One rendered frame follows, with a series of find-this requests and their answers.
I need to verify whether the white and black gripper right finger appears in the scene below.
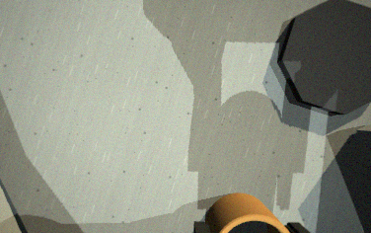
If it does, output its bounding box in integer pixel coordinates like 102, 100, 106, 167
284, 222, 310, 233

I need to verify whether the bronze bushing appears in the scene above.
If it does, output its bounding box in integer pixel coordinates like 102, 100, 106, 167
205, 193, 290, 233

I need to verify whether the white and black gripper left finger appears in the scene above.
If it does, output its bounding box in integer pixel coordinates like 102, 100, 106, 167
193, 221, 210, 233

